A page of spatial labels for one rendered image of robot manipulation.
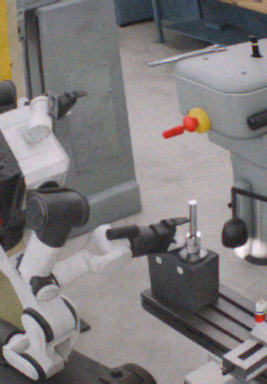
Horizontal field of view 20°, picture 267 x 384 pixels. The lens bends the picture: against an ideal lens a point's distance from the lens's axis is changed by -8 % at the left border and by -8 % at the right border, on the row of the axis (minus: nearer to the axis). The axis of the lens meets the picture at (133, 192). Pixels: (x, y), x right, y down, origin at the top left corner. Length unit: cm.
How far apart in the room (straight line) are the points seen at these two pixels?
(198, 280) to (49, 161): 67
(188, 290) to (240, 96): 95
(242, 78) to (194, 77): 13
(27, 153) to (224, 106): 59
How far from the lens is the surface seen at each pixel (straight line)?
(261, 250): 203
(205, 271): 246
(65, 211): 197
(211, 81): 172
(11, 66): 343
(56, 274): 220
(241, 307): 254
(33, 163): 203
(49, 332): 240
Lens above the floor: 248
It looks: 28 degrees down
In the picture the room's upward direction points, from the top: 7 degrees counter-clockwise
